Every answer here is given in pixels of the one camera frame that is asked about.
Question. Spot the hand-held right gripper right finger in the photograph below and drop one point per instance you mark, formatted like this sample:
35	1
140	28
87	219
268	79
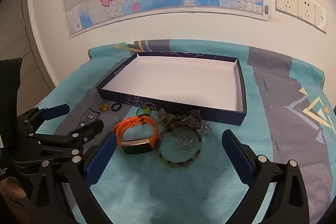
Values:
236	155

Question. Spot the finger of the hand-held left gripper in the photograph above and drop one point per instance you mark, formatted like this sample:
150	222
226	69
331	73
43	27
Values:
56	109
86	128

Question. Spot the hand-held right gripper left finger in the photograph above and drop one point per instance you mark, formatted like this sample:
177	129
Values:
102	158

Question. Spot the orange smartwatch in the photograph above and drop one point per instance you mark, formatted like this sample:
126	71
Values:
136	146

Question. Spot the tortoiseshell bangle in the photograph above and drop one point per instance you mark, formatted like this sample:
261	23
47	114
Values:
160	146

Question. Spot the dark blue box lid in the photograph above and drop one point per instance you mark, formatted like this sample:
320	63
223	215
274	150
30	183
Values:
173	79

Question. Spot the person's left forearm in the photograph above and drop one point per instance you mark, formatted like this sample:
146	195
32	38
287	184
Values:
10	192

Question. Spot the teal and grey printed blanket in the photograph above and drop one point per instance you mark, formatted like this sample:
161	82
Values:
162	187

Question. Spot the brown wooden door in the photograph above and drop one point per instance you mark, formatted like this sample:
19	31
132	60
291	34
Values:
15	29

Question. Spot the masking tape piece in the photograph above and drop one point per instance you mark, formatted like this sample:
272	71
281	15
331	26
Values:
274	19

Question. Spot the white wall switch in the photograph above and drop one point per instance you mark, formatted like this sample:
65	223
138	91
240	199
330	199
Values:
320	19

